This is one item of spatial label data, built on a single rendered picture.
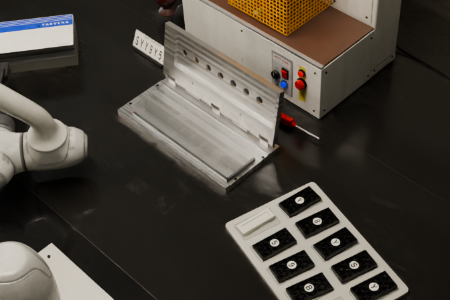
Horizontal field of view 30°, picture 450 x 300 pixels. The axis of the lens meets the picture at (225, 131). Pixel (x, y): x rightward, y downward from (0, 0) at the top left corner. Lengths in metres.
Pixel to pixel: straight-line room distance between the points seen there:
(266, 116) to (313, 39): 0.26
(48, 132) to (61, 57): 0.52
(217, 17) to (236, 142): 0.40
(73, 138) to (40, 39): 0.50
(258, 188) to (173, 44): 0.50
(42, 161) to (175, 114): 0.42
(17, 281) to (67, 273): 0.32
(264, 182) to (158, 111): 0.40
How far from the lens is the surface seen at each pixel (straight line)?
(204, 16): 2.53
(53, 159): 2.19
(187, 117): 2.38
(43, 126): 2.12
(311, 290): 1.99
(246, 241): 2.09
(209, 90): 2.36
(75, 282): 2.07
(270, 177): 2.23
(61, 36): 2.60
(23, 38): 2.62
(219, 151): 2.28
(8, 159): 2.22
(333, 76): 2.32
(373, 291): 2.00
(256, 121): 2.26
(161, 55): 2.57
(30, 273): 1.80
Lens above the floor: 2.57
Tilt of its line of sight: 45 degrees down
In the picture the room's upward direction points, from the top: 4 degrees counter-clockwise
